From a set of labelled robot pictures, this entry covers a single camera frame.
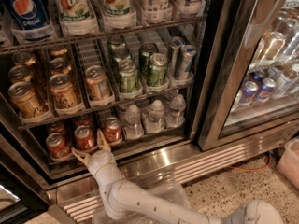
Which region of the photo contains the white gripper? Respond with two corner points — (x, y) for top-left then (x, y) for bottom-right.
(71, 129), (116, 175)

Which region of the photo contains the red coke can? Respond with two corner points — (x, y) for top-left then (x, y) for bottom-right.
(73, 114), (93, 128)
(74, 125), (95, 151)
(46, 121), (66, 135)
(46, 133), (71, 159)
(104, 117), (122, 144)

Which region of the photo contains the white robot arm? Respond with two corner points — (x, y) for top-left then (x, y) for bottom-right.
(72, 131), (284, 224)

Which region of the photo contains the steel fridge base grille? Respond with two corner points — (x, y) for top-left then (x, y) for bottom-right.
(46, 121), (299, 224)

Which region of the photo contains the gold can third row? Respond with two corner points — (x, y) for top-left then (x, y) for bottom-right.
(85, 65), (111, 101)

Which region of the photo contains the gold can front second row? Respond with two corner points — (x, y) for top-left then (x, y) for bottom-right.
(49, 74), (79, 109)

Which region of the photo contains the gold can second row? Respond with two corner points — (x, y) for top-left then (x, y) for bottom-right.
(48, 46), (68, 59)
(49, 74), (79, 109)
(50, 57), (72, 75)

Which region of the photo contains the gold can front left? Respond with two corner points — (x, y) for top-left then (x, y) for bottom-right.
(8, 81), (49, 119)

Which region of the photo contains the gold can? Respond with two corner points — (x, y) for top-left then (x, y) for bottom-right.
(8, 81), (49, 119)
(8, 65), (33, 84)
(12, 51), (38, 66)

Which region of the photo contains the green can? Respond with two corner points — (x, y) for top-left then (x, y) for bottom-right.
(139, 42), (159, 77)
(108, 35), (126, 50)
(147, 53), (167, 87)
(119, 59), (138, 93)
(112, 47), (131, 63)

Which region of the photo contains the gold can middle second row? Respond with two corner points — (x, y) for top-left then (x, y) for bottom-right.
(50, 57), (72, 75)

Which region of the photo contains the green can middle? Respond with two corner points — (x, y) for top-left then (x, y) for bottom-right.
(112, 47), (131, 63)

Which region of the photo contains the green can right front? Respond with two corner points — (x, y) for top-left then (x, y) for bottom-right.
(147, 53), (167, 87)

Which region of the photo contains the gold can back second row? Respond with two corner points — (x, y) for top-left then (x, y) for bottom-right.
(48, 46), (68, 59)

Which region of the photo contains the gold can middle left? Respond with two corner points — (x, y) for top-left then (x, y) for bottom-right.
(8, 65), (33, 84)

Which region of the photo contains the green can right back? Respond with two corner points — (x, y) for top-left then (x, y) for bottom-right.
(139, 42), (159, 77)

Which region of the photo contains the gold can back left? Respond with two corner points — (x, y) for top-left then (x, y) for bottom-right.
(12, 51), (38, 66)

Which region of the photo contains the white 7up can left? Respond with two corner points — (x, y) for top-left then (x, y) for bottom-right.
(55, 0), (94, 35)

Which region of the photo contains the slim silver can left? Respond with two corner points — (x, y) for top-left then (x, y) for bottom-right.
(167, 36), (185, 75)

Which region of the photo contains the slim silver can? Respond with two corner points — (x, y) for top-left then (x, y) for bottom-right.
(175, 45), (197, 80)
(167, 36), (185, 75)

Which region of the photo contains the slim silver can right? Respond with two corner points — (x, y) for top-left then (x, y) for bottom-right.
(175, 45), (197, 80)

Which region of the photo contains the blue pepsi can top shelf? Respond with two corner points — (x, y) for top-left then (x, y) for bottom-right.
(1, 0), (50, 41)

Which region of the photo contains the blue pepsi can behind glass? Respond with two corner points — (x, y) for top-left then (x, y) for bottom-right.
(240, 81), (258, 105)

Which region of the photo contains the water bottle left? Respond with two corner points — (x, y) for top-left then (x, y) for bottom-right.
(124, 105), (144, 140)

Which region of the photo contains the water bottle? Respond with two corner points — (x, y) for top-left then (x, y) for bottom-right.
(142, 100), (164, 133)
(165, 94), (186, 128)
(124, 105), (144, 140)

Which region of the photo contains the water bottle middle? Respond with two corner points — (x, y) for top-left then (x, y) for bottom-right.
(142, 100), (164, 133)

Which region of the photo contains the clear plastic bin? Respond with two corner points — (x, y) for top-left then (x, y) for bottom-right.
(92, 181), (192, 224)

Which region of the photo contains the water bottle right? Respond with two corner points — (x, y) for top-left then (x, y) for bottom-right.
(165, 94), (186, 128)

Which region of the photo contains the pink plastic container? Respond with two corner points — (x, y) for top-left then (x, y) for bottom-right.
(277, 138), (299, 189)

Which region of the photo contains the steel fridge door frame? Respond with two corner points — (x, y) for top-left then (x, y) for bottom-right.
(190, 0), (298, 152)

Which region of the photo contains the orange cable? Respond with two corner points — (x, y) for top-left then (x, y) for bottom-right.
(228, 151), (271, 173)

